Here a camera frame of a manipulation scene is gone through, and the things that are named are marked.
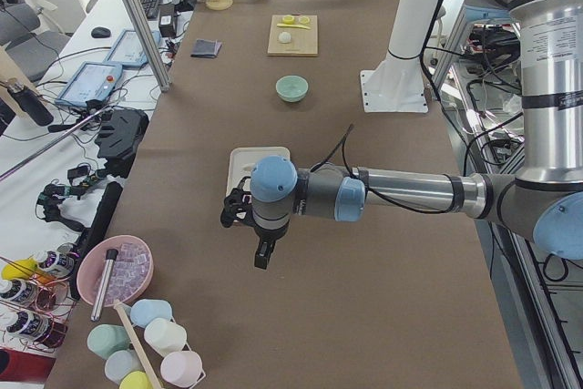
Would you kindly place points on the metal tube with black cap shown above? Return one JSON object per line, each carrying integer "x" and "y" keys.
{"x": 111, "y": 257}

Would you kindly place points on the mint green cup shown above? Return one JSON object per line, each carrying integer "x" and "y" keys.
{"x": 106, "y": 339}

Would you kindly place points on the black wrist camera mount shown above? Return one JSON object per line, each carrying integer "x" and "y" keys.
{"x": 237, "y": 206}

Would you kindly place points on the yellow lemon slice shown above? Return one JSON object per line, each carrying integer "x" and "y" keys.
{"x": 304, "y": 20}
{"x": 288, "y": 19}

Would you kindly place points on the pink cup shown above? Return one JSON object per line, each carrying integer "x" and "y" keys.
{"x": 182, "y": 368}

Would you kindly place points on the cream cup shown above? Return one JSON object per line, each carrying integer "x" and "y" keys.
{"x": 165, "y": 337}

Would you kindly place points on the aluminium frame post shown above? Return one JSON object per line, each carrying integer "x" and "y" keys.
{"x": 139, "y": 21}

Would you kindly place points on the blue teach pendant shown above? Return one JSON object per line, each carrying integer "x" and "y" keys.
{"x": 92, "y": 81}
{"x": 127, "y": 51}

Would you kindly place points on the white plastic tray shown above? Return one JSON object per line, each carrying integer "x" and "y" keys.
{"x": 243, "y": 159}

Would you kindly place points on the black computer mouse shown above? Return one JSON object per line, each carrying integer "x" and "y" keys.
{"x": 100, "y": 32}

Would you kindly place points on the yellow plastic knife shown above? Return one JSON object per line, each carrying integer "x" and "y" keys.
{"x": 296, "y": 26}

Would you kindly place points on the green ceramic bowl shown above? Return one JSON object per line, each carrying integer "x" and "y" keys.
{"x": 292, "y": 88}

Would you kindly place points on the black long bar device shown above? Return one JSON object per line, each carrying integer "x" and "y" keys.
{"x": 92, "y": 236}

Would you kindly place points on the blue teach pendant near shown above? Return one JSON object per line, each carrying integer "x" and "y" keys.
{"x": 92, "y": 81}

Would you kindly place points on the light blue cup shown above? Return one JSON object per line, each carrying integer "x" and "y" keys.
{"x": 144, "y": 311}

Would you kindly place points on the black power adapter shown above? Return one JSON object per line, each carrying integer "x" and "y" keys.
{"x": 168, "y": 26}

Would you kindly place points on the yellow cup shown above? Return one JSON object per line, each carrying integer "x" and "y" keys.
{"x": 135, "y": 380}

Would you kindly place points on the black bottle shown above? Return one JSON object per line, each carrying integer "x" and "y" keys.
{"x": 29, "y": 101}

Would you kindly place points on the wooden cutting board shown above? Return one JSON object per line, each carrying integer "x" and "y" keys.
{"x": 304, "y": 42}

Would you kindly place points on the blue teach pendant far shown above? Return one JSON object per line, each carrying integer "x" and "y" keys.
{"x": 127, "y": 51}

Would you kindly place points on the pink bowl with ice cubes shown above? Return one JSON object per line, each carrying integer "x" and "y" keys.
{"x": 131, "y": 275}

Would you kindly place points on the wooden stick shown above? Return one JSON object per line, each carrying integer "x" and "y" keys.
{"x": 144, "y": 360}

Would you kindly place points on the black controller device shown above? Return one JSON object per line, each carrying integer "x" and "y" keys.
{"x": 118, "y": 138}

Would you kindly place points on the yellow lemon slice right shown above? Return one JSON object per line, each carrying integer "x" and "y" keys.
{"x": 304, "y": 20}

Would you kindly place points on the yellow lemon slice left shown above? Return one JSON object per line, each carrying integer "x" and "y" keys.
{"x": 288, "y": 19}

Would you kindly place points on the dark folded cloth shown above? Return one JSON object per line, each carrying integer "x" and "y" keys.
{"x": 204, "y": 48}

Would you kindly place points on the pale blue cup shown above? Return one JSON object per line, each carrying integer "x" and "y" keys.
{"x": 121, "y": 363}

